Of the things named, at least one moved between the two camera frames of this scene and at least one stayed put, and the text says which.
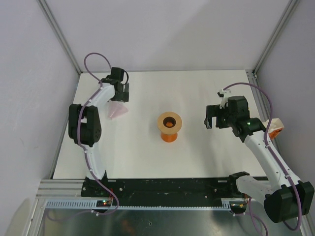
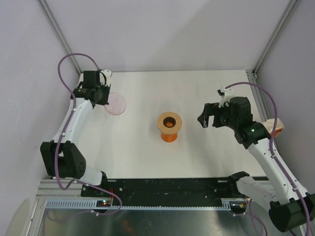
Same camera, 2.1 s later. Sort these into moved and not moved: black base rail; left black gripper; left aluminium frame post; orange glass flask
Moved: left black gripper
Not moved: left aluminium frame post; orange glass flask; black base rail
